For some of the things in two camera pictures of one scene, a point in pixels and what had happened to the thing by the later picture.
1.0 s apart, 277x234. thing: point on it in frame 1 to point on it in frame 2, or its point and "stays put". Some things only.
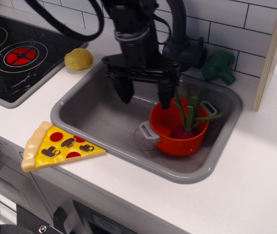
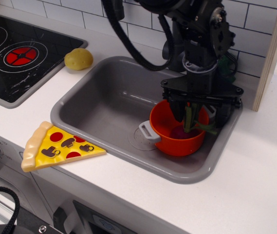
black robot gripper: [138, 59] to [199, 86]
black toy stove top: [16, 55] stays put
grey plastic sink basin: [84, 102] stays put
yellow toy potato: [78, 59] stays put
